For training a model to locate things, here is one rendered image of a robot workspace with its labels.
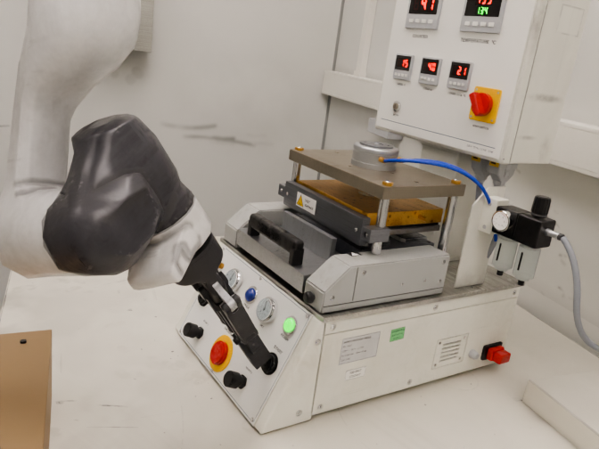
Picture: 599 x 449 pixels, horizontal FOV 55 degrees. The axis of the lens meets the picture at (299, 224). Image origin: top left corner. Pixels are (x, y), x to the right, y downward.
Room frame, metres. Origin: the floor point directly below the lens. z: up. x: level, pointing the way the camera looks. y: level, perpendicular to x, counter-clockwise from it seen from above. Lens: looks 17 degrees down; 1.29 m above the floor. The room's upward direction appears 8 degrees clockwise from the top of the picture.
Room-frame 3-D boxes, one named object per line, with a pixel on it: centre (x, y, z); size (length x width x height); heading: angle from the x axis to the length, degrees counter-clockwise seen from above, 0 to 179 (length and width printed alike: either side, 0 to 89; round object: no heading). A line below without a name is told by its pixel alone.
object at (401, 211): (0.99, -0.12, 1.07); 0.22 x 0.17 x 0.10; 35
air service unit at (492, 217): (0.89, -0.35, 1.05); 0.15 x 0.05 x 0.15; 35
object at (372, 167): (1.00, -0.15, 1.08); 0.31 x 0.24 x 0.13; 35
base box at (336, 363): (0.98, -0.12, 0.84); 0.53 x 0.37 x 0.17; 125
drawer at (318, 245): (0.97, -0.08, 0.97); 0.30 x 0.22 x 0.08; 125
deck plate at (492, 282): (1.02, -0.14, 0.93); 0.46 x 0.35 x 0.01; 125
